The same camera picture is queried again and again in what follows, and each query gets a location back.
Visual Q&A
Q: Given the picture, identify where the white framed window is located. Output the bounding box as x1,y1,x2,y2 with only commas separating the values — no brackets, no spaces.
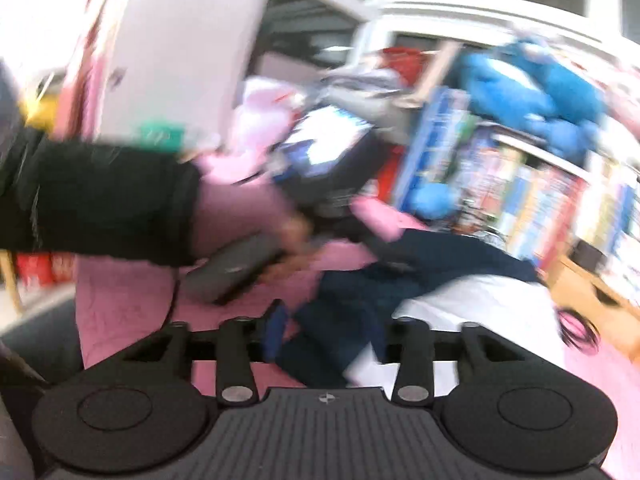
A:
249,0,640,77

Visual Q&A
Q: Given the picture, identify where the white plastic bag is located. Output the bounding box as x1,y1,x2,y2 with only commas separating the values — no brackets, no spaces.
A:
231,76,297,184

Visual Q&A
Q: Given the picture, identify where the row of colourful books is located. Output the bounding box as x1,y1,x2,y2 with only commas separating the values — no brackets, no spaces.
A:
394,84,640,312

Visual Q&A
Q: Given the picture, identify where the navy and white jacket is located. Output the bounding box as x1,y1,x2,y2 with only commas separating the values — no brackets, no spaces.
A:
275,226,567,389

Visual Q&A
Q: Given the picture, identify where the pink mat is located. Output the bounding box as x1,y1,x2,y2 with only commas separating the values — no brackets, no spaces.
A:
75,199,640,480

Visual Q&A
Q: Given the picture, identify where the red printed bag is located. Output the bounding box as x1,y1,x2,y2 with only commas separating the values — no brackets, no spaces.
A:
379,45,427,79

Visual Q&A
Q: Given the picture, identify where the blue plush toy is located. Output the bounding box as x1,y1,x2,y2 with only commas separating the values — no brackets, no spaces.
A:
446,36,609,162

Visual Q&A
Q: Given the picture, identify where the wooden drawer box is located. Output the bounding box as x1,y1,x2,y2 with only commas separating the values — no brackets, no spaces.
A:
546,254,640,362

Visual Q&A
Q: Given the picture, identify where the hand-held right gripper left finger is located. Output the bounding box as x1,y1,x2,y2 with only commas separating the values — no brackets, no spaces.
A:
122,300,290,407

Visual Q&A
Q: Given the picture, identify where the person's left hand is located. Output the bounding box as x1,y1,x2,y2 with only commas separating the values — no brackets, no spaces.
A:
192,180,323,283

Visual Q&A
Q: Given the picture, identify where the stack of paper booklets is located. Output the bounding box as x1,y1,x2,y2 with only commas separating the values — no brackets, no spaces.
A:
319,61,417,144

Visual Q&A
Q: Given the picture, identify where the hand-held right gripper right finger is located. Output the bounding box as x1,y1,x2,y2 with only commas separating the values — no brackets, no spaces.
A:
382,317,526,407

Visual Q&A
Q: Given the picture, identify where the small black box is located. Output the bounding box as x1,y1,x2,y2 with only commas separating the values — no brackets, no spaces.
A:
571,239,609,269

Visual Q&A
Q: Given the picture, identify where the blue plush ball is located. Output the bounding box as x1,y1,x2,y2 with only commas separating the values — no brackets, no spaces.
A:
408,179,461,222

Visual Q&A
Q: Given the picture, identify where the white bookshelf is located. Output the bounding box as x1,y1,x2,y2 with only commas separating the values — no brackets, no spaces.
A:
486,126,597,179

